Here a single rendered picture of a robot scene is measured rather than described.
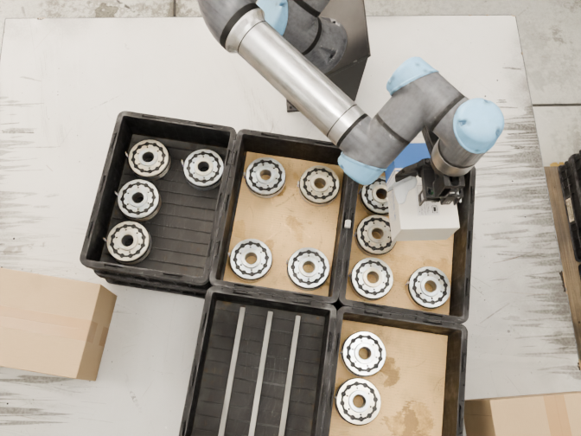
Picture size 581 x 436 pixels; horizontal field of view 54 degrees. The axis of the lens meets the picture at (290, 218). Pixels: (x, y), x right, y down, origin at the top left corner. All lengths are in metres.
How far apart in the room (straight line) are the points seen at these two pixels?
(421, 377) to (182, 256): 0.65
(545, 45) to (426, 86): 2.07
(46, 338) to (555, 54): 2.43
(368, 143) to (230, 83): 0.88
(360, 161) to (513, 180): 0.89
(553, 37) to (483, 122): 2.13
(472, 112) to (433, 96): 0.07
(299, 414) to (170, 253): 0.49
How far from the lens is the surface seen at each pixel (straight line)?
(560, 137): 2.79
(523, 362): 1.68
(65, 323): 1.46
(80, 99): 1.83
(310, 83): 1.00
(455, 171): 1.02
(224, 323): 1.42
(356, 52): 1.54
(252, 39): 1.04
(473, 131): 0.91
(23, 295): 1.50
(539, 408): 1.46
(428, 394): 1.45
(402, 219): 1.18
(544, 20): 3.08
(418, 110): 0.95
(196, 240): 1.46
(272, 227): 1.46
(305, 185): 1.47
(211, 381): 1.41
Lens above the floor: 2.23
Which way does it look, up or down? 72 degrees down
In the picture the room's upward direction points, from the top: 8 degrees clockwise
